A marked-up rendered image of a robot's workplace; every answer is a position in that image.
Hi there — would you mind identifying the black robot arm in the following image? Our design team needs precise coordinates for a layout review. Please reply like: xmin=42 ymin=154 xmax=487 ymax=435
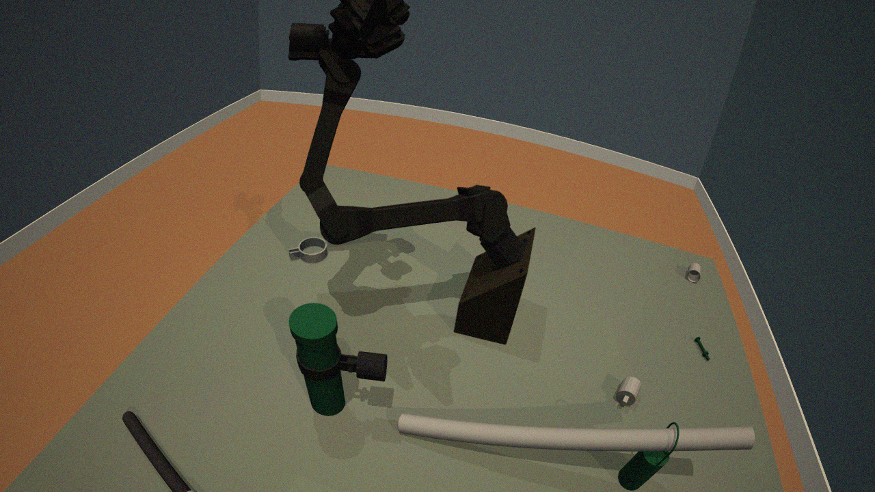
xmin=288 ymin=23 xmax=528 ymax=271

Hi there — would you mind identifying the dark green bolt with nut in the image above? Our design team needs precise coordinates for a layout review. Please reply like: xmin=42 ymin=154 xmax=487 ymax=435
xmin=695 ymin=337 xmax=710 ymax=360

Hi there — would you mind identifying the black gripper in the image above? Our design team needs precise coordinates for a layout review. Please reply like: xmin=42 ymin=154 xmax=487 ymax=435
xmin=328 ymin=0 xmax=405 ymax=59

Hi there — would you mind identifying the long white pipe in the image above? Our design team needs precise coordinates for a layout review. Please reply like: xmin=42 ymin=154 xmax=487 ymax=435
xmin=397 ymin=413 xmax=755 ymax=452

